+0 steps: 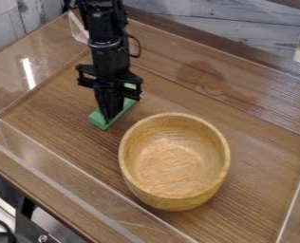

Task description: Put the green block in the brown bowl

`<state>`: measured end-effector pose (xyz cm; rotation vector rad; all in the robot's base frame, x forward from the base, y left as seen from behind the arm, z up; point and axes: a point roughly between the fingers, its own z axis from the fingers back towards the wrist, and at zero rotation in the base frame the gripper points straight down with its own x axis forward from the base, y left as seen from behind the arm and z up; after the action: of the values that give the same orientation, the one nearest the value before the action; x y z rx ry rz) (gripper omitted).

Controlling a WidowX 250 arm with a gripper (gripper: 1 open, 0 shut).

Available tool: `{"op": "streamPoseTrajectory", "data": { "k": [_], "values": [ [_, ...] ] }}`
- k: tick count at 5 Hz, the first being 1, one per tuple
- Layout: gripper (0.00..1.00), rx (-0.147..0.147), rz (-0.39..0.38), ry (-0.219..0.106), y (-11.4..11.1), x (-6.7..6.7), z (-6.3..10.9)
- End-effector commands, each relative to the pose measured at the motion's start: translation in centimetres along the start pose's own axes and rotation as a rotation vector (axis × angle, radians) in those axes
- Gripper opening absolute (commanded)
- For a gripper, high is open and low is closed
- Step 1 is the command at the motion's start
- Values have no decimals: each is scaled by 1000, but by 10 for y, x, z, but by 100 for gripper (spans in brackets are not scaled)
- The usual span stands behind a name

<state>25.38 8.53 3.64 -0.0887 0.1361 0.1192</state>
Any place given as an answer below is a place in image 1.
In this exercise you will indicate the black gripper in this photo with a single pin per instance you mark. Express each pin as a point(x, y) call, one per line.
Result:
point(109, 71)

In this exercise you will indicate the green rectangular block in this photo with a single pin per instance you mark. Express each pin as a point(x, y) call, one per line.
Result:
point(114, 99)

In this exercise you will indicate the brown wooden bowl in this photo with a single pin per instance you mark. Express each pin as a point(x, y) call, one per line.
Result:
point(174, 159)

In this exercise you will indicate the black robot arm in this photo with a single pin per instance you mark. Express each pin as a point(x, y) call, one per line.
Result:
point(105, 21)

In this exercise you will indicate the clear acrylic tray walls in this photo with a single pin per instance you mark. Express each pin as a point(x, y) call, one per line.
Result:
point(59, 160)

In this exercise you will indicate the black table leg bracket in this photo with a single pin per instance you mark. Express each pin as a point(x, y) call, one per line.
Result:
point(26, 227)

